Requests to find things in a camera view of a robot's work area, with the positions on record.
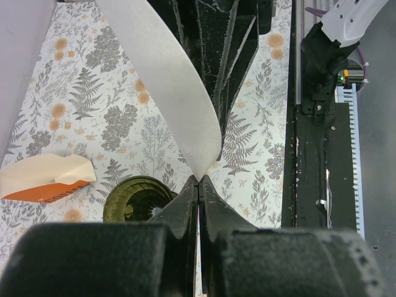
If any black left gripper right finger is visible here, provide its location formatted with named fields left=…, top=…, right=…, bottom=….
left=199, top=176, right=389, bottom=296

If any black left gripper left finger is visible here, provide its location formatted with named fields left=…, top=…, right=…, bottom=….
left=1, top=177, right=198, bottom=296

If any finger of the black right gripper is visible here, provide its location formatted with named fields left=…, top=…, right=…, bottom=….
left=145, top=0, right=202, bottom=81
left=196, top=1, right=259, bottom=144

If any white paper coffee filter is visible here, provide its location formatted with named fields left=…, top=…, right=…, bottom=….
left=97, top=1, right=222, bottom=181

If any green glass coffee dripper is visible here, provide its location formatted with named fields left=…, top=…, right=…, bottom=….
left=103, top=176, right=178, bottom=222

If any orange coffee filter box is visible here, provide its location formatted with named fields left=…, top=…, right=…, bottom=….
left=1, top=153, right=97, bottom=204

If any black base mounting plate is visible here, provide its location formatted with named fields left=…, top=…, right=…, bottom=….
left=281, top=1, right=357, bottom=232

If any floral patterned tablecloth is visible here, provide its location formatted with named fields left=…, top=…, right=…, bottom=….
left=1, top=1, right=292, bottom=265

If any light blue cable duct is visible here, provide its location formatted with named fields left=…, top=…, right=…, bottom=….
left=336, top=84, right=365, bottom=239

